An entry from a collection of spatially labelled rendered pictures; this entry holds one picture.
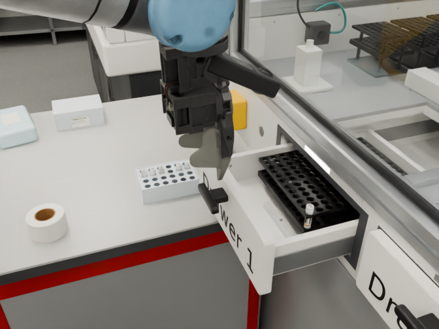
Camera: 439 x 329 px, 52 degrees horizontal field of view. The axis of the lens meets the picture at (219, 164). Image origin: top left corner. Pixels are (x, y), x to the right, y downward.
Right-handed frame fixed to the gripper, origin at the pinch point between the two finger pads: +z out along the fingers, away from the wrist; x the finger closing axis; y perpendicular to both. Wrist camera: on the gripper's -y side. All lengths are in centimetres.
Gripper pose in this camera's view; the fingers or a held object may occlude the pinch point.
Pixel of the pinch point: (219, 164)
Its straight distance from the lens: 68.8
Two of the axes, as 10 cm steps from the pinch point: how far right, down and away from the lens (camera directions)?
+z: 0.2, 8.3, 5.6
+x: 3.4, 5.2, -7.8
